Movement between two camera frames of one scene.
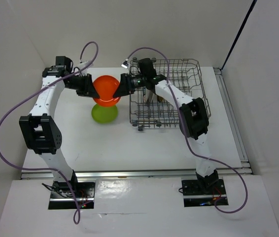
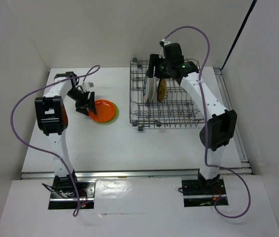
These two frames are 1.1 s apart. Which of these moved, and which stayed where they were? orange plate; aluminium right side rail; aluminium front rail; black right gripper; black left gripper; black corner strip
Moved: orange plate; black right gripper; black left gripper
Stayed: aluminium front rail; black corner strip; aluminium right side rail
